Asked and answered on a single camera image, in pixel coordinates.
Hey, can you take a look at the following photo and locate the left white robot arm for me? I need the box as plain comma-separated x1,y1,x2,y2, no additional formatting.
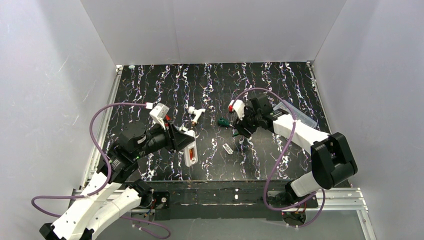
39,121,197,240

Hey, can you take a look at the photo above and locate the white remote control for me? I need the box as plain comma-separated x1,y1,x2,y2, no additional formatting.
183,130,199,167

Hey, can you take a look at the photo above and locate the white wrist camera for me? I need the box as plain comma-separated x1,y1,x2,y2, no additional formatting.
145,102,169,130
228,99,246,120

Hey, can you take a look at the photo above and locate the white battery cover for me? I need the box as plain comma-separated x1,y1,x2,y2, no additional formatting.
222,143,234,155

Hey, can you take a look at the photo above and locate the green handled screwdriver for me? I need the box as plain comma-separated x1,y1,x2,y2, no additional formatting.
217,117,231,128

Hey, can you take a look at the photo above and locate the clear plastic screw box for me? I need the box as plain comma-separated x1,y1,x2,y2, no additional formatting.
272,101,318,129

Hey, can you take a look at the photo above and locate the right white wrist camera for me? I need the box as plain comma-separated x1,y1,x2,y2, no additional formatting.
228,99,246,120

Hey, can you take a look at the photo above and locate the orange battery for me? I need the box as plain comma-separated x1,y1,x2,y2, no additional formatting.
188,148,196,162

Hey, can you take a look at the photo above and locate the aluminium frame rail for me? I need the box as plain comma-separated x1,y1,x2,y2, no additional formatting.
268,187,369,213

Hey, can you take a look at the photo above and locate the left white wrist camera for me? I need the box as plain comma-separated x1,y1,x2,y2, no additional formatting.
145,102,169,130

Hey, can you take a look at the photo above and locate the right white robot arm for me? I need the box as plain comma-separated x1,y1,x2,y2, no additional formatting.
228,94,358,199

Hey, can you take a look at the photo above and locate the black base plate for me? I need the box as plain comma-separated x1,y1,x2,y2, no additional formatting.
147,180,283,221

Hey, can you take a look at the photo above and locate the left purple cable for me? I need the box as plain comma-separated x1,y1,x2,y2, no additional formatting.
31,102,172,239

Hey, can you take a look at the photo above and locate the white plastic faucet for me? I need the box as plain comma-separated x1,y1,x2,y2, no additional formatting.
187,106,206,127

